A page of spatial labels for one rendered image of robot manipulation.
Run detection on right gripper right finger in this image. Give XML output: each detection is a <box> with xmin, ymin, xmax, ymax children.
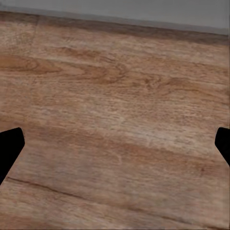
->
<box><xmin>215</xmin><ymin>127</ymin><xmax>230</xmax><ymax>166</ymax></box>

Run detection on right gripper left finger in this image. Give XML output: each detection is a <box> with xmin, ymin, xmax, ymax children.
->
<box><xmin>0</xmin><ymin>128</ymin><xmax>25</xmax><ymax>185</ymax></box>

